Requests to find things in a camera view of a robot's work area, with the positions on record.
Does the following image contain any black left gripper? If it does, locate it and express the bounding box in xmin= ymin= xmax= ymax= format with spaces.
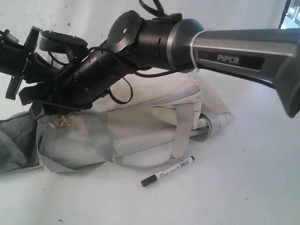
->
xmin=0 ymin=27 xmax=61 ymax=98

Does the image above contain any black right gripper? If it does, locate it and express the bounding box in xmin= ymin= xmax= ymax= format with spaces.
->
xmin=19 ymin=67 xmax=110 ymax=110

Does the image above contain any white canvas duffel bag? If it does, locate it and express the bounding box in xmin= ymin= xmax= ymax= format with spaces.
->
xmin=0 ymin=70 xmax=232 ymax=173

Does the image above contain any black white marker pen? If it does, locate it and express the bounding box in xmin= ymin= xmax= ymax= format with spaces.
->
xmin=141 ymin=156 xmax=195 ymax=187

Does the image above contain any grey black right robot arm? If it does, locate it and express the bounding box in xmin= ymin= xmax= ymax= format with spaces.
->
xmin=19 ymin=11 xmax=300 ymax=118

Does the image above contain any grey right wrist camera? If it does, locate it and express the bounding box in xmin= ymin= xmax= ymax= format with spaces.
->
xmin=38 ymin=30 xmax=88 ymax=53

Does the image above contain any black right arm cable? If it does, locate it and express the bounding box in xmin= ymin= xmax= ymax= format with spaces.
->
xmin=46 ymin=0 xmax=179 ymax=105

